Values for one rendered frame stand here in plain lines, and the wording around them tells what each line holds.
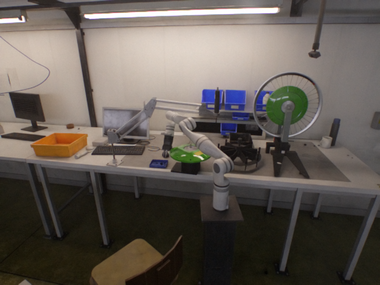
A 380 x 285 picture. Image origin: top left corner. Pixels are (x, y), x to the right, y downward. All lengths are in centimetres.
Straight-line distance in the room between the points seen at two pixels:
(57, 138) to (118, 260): 145
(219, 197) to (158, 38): 173
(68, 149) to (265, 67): 196
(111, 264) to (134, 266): 13
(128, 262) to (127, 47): 202
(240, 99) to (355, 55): 109
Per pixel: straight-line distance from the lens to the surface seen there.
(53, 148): 219
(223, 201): 136
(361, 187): 187
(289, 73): 185
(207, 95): 239
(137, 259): 148
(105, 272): 147
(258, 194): 287
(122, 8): 209
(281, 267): 228
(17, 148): 263
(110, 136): 177
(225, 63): 236
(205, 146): 134
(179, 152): 156
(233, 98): 238
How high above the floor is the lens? 172
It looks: 22 degrees down
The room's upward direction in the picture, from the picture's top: straight up
